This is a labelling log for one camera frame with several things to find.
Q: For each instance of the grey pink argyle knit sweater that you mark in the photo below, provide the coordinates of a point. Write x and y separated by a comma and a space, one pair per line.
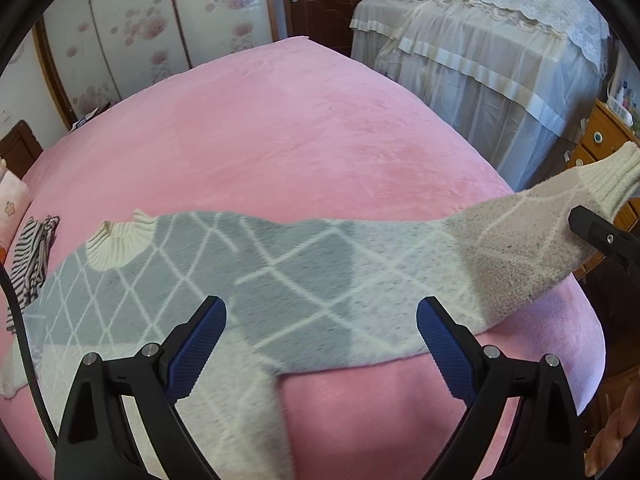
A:
304, 297

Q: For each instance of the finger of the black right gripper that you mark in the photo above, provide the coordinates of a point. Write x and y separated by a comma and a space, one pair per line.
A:
620, 246

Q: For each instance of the floral sliding wardrobe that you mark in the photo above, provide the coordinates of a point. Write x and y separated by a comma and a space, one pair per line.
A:
95, 53

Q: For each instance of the black white striped garment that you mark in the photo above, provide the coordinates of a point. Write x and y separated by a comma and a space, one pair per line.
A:
31, 258

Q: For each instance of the pink flower pillow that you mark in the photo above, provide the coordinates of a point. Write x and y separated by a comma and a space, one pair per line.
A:
14, 201

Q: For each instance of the pink fleece bed blanket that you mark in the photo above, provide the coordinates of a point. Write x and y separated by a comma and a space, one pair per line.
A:
285, 132

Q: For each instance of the dark wooden headboard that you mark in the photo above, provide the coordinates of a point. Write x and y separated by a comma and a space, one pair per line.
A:
20, 149

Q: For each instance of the wooden drawer cabinet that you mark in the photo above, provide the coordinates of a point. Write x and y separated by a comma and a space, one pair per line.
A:
604, 135

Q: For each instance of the lace-covered white bed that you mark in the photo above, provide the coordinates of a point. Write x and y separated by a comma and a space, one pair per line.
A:
513, 77

